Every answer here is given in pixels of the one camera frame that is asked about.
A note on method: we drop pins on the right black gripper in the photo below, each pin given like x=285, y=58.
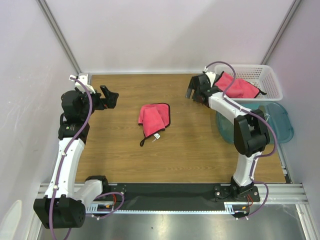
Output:
x=195, y=88

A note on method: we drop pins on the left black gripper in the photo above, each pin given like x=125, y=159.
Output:
x=108, y=102

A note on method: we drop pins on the pink and black towel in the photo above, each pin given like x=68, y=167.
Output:
x=154, y=118

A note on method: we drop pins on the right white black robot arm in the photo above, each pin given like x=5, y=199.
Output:
x=250, y=132

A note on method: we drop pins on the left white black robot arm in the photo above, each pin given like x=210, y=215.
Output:
x=63, y=207

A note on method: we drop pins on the white perforated plastic basket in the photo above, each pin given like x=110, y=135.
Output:
x=262, y=77

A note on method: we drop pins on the teal transparent plastic tray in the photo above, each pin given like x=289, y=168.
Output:
x=274, y=113

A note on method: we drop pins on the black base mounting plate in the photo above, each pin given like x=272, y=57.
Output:
x=178, y=196

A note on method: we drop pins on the white object at left edge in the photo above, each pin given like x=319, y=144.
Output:
x=10, y=222

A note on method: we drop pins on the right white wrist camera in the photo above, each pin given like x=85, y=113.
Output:
x=211, y=75

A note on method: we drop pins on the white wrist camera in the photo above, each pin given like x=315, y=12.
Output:
x=83, y=81
x=211, y=75

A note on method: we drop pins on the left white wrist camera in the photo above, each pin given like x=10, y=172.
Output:
x=83, y=81

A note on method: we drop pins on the left grey cable duct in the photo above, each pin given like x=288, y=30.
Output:
x=102, y=208

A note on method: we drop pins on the grey cable duct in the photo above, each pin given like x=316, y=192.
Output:
x=237, y=207
x=102, y=208

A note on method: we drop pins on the right grey cable duct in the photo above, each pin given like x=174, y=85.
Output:
x=237, y=207

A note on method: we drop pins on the aluminium frame rail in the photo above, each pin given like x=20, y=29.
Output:
x=279, y=193

